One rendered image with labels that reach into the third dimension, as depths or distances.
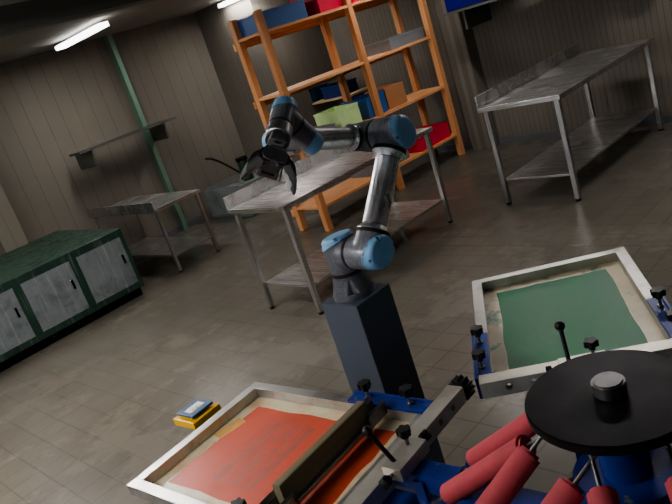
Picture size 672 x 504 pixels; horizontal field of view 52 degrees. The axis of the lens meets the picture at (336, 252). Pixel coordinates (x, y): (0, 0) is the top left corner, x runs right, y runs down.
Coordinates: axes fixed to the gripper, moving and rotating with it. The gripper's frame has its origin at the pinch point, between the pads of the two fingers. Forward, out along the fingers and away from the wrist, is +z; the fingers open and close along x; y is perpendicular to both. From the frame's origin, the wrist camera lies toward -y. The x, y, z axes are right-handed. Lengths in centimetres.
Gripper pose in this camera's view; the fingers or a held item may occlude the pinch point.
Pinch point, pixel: (268, 185)
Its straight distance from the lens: 187.2
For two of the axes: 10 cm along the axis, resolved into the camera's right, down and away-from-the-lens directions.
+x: -9.5, -2.6, -1.9
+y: -3.1, 5.4, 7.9
